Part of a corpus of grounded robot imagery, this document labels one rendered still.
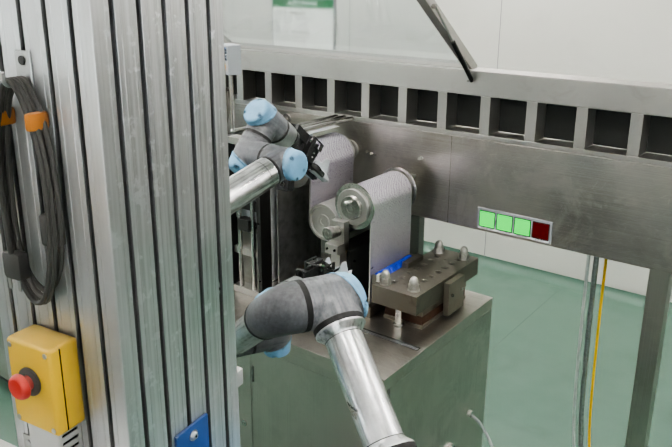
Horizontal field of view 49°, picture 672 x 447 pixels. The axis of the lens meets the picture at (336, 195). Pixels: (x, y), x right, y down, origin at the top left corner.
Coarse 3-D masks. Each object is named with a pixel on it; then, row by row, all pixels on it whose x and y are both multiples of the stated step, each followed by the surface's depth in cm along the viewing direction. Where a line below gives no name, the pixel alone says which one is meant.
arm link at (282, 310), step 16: (272, 288) 159; (288, 288) 156; (256, 304) 158; (272, 304) 155; (288, 304) 154; (304, 304) 155; (240, 320) 171; (256, 320) 157; (272, 320) 155; (288, 320) 154; (304, 320) 155; (240, 336) 171; (256, 336) 161; (272, 336) 159; (240, 352) 183
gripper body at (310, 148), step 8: (296, 128) 195; (304, 136) 198; (312, 136) 199; (296, 144) 193; (304, 144) 199; (312, 144) 198; (304, 152) 198; (312, 152) 201; (320, 152) 202; (312, 160) 200
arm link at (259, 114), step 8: (248, 104) 185; (256, 104) 183; (264, 104) 182; (248, 112) 183; (256, 112) 182; (264, 112) 181; (272, 112) 183; (248, 120) 182; (256, 120) 181; (264, 120) 182; (272, 120) 183; (280, 120) 186; (256, 128) 183; (264, 128) 183; (272, 128) 184; (280, 128) 186; (288, 128) 189; (272, 136) 185; (280, 136) 188
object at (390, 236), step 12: (396, 216) 236; (408, 216) 242; (372, 228) 226; (384, 228) 231; (396, 228) 237; (408, 228) 244; (372, 240) 227; (384, 240) 233; (396, 240) 239; (408, 240) 245; (372, 252) 228; (384, 252) 234; (396, 252) 240; (408, 252) 247; (372, 264) 229; (384, 264) 235
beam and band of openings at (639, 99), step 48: (240, 96) 292; (288, 96) 286; (336, 96) 264; (384, 96) 258; (432, 96) 247; (480, 96) 236; (528, 96) 218; (576, 96) 210; (624, 96) 202; (528, 144) 222; (576, 144) 213; (624, 144) 212
